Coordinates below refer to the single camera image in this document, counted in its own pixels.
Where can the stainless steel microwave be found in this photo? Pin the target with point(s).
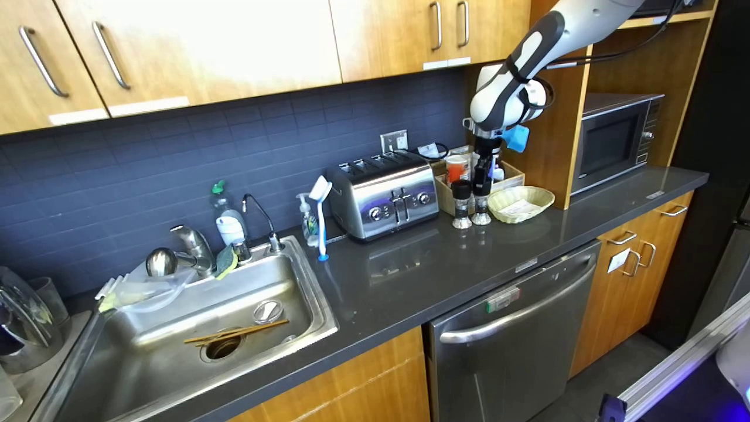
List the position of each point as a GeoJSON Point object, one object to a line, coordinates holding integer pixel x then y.
{"type": "Point", "coordinates": [617, 135]}

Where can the glass container at left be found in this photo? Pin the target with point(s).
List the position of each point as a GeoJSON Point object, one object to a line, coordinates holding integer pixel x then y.
{"type": "Point", "coordinates": [34, 322]}

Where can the spice grinder bottle black cap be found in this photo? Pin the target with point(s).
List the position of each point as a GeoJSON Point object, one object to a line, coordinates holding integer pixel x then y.
{"type": "Point", "coordinates": [482, 210]}

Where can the chrome sink faucet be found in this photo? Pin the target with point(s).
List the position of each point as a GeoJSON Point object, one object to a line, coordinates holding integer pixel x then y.
{"type": "Point", "coordinates": [196, 244]}

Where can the red white canister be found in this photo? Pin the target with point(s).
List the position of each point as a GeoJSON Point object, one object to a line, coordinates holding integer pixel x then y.
{"type": "Point", "coordinates": [459, 167]}

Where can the white wall outlet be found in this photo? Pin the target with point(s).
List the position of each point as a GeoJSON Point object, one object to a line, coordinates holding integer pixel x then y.
{"type": "Point", "coordinates": [392, 142]}

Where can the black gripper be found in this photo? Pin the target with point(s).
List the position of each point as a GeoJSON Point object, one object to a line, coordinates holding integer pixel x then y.
{"type": "Point", "coordinates": [483, 165]}

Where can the stainless steel sink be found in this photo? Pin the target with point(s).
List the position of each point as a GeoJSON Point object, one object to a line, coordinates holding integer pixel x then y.
{"type": "Point", "coordinates": [133, 364]}

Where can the wooden chopsticks in sink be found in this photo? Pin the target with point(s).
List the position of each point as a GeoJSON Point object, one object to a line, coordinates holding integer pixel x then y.
{"type": "Point", "coordinates": [231, 333]}

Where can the silver four-slot toaster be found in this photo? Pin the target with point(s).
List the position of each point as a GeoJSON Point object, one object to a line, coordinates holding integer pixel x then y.
{"type": "Point", "coordinates": [382, 193]}

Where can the dish soap bottle green cap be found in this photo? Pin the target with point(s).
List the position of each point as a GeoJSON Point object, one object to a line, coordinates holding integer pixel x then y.
{"type": "Point", "coordinates": [229, 218]}

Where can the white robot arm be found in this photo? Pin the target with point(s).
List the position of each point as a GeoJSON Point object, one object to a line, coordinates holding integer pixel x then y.
{"type": "Point", "coordinates": [500, 99]}

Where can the wooden organizer box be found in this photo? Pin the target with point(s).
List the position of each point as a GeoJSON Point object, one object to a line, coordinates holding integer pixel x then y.
{"type": "Point", "coordinates": [503, 176]}

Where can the stainless steel dishwasher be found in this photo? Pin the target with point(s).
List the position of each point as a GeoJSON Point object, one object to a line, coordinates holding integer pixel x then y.
{"type": "Point", "coordinates": [505, 354]}

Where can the white blue dish brush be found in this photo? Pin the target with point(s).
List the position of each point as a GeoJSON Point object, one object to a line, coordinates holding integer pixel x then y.
{"type": "Point", "coordinates": [320, 193]}

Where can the small hand soap bottle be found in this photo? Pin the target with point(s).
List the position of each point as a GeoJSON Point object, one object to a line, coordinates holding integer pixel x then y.
{"type": "Point", "coordinates": [307, 220]}

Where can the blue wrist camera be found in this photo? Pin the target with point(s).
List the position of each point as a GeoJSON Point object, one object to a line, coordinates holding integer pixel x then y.
{"type": "Point", "coordinates": [517, 139]}

